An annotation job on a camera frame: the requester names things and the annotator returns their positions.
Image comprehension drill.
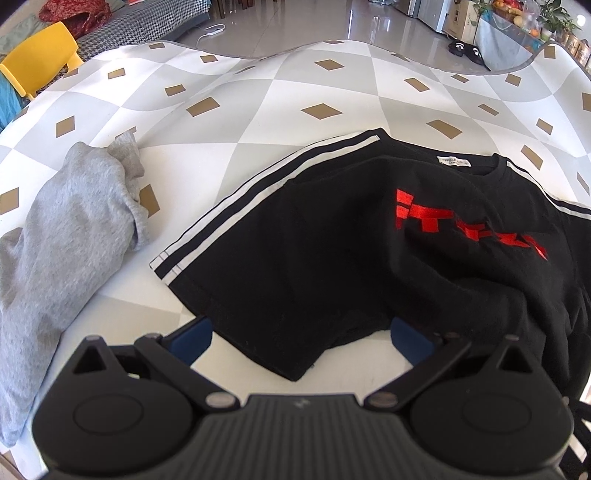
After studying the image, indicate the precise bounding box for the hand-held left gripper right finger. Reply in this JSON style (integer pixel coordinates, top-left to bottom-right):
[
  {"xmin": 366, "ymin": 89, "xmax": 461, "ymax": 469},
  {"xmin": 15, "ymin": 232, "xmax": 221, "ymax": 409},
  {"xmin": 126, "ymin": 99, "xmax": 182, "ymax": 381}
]
[{"xmin": 364, "ymin": 316, "xmax": 539, "ymax": 411}]

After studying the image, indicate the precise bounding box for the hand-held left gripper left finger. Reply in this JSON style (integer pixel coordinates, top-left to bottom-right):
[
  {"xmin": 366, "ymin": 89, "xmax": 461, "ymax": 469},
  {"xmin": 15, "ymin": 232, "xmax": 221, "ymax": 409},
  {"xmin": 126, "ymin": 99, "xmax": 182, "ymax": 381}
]
[{"xmin": 71, "ymin": 316, "xmax": 241, "ymax": 411}]

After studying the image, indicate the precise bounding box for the black t-shirt red print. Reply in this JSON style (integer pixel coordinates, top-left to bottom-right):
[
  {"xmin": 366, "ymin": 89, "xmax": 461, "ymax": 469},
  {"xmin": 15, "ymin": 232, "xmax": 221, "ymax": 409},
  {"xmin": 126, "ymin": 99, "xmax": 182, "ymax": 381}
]
[{"xmin": 148, "ymin": 129, "xmax": 591, "ymax": 464}]

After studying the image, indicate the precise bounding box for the grey sweatshirt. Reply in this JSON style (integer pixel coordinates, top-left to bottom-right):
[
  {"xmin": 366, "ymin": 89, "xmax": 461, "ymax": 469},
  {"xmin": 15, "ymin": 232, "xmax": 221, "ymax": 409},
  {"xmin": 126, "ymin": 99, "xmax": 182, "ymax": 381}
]
[{"xmin": 0, "ymin": 131, "xmax": 161, "ymax": 448}]

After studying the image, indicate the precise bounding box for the diamond pattern table cover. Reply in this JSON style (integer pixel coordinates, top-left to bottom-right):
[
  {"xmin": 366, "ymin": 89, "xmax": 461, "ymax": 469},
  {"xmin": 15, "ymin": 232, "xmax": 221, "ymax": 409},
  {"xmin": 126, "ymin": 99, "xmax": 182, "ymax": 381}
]
[{"xmin": 0, "ymin": 39, "xmax": 591, "ymax": 480}]

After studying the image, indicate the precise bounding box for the blue printed cloth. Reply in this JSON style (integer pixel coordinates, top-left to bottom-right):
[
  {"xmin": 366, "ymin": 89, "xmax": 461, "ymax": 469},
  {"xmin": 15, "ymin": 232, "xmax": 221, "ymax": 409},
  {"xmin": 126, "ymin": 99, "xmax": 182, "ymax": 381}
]
[{"xmin": 0, "ymin": 74, "xmax": 22, "ymax": 133}]

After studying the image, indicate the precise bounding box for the white power strip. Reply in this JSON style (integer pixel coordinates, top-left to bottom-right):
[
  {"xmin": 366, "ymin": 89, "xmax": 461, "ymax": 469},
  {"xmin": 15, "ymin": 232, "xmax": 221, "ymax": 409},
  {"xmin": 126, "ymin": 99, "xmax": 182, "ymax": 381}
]
[{"xmin": 196, "ymin": 24, "xmax": 227, "ymax": 48}]

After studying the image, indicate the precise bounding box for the houndstooth sofa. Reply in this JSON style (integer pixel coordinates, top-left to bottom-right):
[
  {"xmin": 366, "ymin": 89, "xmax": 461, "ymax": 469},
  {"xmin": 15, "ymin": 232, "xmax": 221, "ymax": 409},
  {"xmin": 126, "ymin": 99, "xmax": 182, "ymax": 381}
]
[{"xmin": 37, "ymin": 0, "xmax": 214, "ymax": 61}]

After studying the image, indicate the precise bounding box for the yellow plastic chair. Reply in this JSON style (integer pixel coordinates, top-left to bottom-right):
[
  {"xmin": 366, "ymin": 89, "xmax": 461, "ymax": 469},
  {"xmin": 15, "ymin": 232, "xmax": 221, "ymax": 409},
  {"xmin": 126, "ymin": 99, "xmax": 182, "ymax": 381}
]
[{"xmin": 0, "ymin": 21, "xmax": 85, "ymax": 101}]

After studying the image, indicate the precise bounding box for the cardboard box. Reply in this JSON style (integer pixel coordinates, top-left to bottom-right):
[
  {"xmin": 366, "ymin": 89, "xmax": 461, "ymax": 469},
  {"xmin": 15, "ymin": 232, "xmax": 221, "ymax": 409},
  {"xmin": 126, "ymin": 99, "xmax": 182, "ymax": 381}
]
[{"xmin": 450, "ymin": 0, "xmax": 482, "ymax": 42}]

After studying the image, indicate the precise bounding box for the silver refrigerator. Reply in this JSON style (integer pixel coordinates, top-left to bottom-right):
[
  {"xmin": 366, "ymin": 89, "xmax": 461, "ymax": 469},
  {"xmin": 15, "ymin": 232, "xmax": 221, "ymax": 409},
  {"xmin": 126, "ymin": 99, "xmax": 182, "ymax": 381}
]
[{"xmin": 406, "ymin": 0, "xmax": 452, "ymax": 33}]

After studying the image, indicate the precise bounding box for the red patterned cloth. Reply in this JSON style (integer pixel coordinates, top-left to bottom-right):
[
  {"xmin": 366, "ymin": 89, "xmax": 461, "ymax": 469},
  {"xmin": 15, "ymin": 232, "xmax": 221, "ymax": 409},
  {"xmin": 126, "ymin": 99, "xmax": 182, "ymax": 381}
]
[{"xmin": 38, "ymin": 0, "xmax": 112, "ymax": 28}]

